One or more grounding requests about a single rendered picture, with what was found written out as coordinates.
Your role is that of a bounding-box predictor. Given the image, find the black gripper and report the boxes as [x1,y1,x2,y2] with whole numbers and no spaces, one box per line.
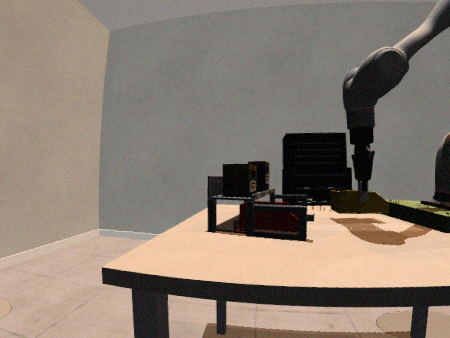
[349,127,375,202]

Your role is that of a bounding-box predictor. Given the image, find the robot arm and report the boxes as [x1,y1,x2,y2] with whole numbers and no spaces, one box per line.
[343,0,450,211]

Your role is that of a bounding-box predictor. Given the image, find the yellow bin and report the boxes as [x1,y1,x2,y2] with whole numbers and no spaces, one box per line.
[331,190,389,214]

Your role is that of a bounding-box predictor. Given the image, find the red bin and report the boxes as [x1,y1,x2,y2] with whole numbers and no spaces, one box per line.
[239,201,298,233]

